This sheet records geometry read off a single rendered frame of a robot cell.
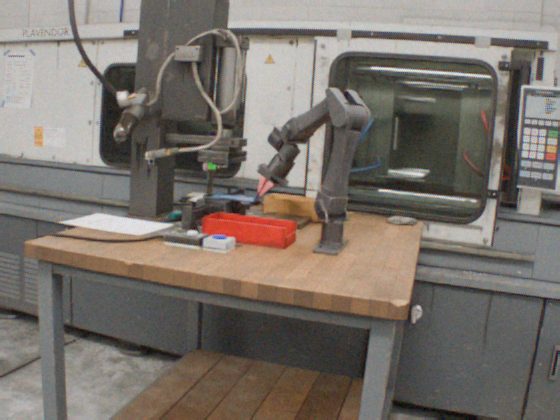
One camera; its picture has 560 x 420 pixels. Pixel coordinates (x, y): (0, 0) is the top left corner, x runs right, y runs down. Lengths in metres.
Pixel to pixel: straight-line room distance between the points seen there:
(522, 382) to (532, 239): 0.60
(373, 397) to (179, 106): 1.09
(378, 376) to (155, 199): 1.00
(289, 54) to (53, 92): 1.31
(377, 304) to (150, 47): 1.16
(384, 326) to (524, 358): 1.31
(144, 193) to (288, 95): 0.84
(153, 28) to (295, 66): 0.75
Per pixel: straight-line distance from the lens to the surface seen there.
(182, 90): 1.86
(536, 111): 2.19
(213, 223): 1.62
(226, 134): 1.85
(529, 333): 2.44
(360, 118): 1.56
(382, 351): 1.26
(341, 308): 1.22
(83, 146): 2.98
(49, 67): 3.15
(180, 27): 1.89
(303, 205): 2.04
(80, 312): 3.13
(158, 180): 1.91
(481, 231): 2.30
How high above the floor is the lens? 1.25
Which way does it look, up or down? 9 degrees down
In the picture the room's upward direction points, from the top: 4 degrees clockwise
